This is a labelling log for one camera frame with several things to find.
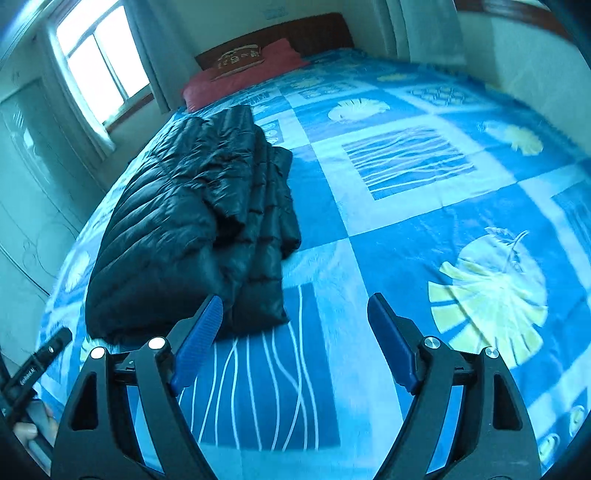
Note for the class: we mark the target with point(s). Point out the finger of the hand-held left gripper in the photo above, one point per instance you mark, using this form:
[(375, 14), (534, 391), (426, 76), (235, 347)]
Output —
[(55, 344)]

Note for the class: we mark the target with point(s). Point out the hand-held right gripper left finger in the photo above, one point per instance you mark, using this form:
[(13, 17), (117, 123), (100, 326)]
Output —
[(196, 344)]

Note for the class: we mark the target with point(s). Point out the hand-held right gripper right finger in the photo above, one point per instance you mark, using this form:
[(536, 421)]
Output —
[(392, 344)]

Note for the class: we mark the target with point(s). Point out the black puffer jacket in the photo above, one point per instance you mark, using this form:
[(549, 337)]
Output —
[(184, 217)]

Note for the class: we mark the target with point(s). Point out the person's left hand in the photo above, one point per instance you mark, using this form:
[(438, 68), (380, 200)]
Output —
[(25, 432)]

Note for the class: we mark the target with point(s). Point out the blue leaf-print blanket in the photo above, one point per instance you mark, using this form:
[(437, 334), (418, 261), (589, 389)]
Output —
[(415, 258)]

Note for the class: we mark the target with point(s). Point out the white patterned wardrobe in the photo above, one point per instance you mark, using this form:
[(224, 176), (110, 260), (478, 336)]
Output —
[(32, 207)]

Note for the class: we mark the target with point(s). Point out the white sheer curtain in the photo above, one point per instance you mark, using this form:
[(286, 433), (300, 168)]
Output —
[(81, 110)]

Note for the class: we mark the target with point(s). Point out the dark red embroidered cushion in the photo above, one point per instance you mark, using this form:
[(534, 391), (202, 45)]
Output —
[(238, 62)]

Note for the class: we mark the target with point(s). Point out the grey curtain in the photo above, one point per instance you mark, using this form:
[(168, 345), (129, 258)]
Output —
[(159, 50)]

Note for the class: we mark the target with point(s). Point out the red pillow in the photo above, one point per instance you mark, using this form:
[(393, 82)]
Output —
[(286, 60)]

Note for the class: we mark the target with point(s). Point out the brown wooden headboard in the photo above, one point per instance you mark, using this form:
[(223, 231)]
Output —
[(318, 34)]

